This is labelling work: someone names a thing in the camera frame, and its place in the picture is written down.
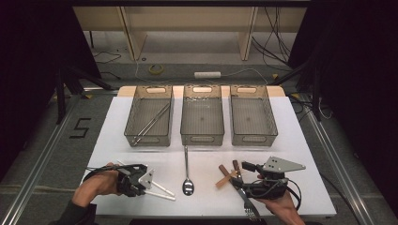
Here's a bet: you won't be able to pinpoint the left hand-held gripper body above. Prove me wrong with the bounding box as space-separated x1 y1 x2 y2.
116 163 156 198

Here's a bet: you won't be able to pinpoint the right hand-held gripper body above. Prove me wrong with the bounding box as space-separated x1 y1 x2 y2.
246 156 307 200

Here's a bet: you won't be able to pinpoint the wooden-handled fork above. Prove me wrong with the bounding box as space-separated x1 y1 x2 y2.
232 159 261 222

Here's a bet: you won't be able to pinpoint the white chopstick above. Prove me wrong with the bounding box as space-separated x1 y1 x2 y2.
144 190 176 202
115 159 176 197

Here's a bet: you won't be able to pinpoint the smoky clear plastic bin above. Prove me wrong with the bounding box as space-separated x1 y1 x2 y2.
229 83 279 147
179 83 225 147
123 84 175 147

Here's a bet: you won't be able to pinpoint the metal spoon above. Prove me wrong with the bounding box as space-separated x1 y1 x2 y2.
181 144 195 197

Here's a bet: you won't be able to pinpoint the metal chopstick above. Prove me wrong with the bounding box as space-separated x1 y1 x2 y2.
132 102 172 146
136 106 172 144

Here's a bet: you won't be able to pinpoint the person's left hand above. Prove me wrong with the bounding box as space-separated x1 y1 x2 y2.
72 161 125 208

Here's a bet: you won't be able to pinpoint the person's right hand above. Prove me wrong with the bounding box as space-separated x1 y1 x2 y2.
255 190 304 221

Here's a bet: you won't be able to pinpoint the white table sheet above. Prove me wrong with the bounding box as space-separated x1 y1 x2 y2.
69 95 337 218

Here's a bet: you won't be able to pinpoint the black tripod stand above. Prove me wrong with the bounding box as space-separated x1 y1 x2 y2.
268 59 323 122
54 64 115 125

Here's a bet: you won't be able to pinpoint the white power strip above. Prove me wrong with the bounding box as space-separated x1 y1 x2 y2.
193 70 222 80

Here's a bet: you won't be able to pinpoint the yellow tape roll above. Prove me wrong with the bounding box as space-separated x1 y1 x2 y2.
147 64 165 76

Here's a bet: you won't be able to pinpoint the black curtain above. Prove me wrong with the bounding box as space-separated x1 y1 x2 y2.
287 0 398 217
0 0 101 184

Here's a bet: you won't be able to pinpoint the beige wooden shelf unit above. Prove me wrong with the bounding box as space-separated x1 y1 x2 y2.
72 6 308 62

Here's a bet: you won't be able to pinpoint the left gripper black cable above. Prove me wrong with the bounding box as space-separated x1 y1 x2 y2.
82 164 132 184

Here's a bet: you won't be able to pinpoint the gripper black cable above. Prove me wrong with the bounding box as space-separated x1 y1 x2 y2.
285 179 303 211
82 164 132 184

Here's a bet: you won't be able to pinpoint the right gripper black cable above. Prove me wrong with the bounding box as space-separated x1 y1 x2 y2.
285 179 303 211

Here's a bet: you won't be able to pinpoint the metal floor rail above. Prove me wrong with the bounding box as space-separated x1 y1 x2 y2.
299 93 376 225
0 93 81 225

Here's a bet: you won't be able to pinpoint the tangled floor cables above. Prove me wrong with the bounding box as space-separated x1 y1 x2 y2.
287 93 333 123

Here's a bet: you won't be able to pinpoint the thick black floor cable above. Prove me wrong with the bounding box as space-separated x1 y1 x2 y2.
318 172 361 225

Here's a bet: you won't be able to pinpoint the white cable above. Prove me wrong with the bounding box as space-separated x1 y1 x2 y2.
134 59 270 86

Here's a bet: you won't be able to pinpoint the black cable bundle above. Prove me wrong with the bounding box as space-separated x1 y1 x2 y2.
252 6 301 73

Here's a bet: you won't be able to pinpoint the thin black floor cable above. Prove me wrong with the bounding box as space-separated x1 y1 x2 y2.
92 51 123 81

